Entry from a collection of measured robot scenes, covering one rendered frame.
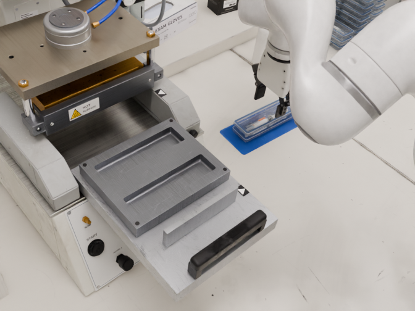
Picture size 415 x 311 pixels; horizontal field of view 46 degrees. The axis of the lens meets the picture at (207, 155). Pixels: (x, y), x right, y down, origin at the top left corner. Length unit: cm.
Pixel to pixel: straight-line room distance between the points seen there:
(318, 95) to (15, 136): 53
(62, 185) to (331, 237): 59
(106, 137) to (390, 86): 56
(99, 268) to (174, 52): 70
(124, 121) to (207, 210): 32
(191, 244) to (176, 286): 8
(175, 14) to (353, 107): 90
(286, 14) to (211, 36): 84
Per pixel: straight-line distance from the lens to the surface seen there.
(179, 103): 97
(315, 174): 123
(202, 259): 73
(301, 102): 65
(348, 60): 65
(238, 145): 124
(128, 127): 101
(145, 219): 78
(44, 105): 88
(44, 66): 87
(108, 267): 98
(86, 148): 97
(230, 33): 154
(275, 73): 117
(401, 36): 65
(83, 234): 92
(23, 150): 89
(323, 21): 68
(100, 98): 91
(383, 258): 115
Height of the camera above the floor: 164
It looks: 47 degrees down
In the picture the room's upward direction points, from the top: 9 degrees clockwise
